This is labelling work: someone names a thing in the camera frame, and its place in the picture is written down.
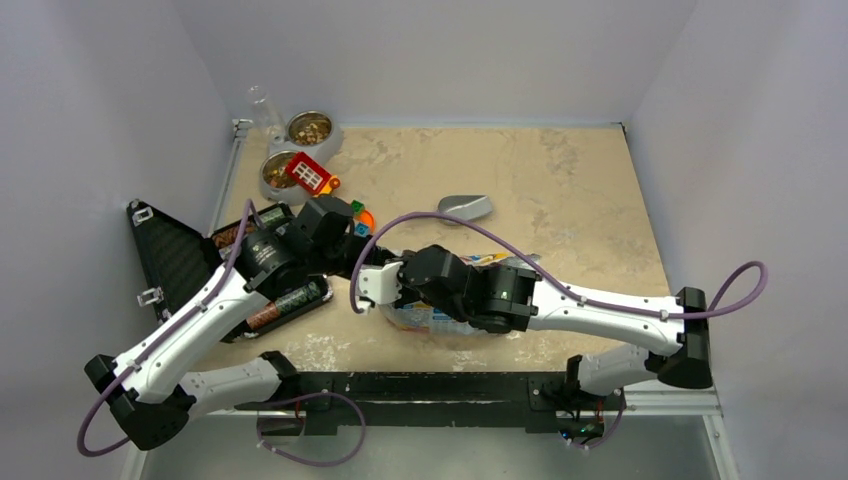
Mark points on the aluminium frame rail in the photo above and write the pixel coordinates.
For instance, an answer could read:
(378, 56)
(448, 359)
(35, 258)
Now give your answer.
(676, 401)

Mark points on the silver metal scoop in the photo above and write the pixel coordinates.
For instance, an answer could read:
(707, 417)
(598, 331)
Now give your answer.
(468, 208)

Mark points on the black poker chip case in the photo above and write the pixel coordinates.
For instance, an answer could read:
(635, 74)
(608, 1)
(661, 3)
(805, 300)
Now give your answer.
(178, 260)

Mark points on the clear water bottle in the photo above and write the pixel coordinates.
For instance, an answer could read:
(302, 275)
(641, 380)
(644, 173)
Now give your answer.
(267, 117)

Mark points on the colourful pet food bag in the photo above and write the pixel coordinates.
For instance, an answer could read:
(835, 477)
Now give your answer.
(450, 321)

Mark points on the grey double pet bowl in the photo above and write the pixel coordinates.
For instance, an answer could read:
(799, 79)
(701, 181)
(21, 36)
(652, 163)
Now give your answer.
(311, 132)

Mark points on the red toy block frame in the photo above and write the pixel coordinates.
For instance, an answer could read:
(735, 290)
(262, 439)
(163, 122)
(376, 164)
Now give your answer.
(311, 176)

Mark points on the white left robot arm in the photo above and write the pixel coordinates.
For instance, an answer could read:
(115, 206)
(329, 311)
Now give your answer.
(152, 392)

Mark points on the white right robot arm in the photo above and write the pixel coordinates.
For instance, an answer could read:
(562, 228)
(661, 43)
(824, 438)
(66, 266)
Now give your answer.
(655, 342)

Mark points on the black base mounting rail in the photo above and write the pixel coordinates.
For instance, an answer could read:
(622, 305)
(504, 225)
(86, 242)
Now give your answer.
(326, 411)

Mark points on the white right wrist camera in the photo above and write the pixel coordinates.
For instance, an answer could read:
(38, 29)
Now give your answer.
(376, 286)

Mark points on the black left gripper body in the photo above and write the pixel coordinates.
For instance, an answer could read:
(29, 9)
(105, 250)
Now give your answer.
(345, 256)

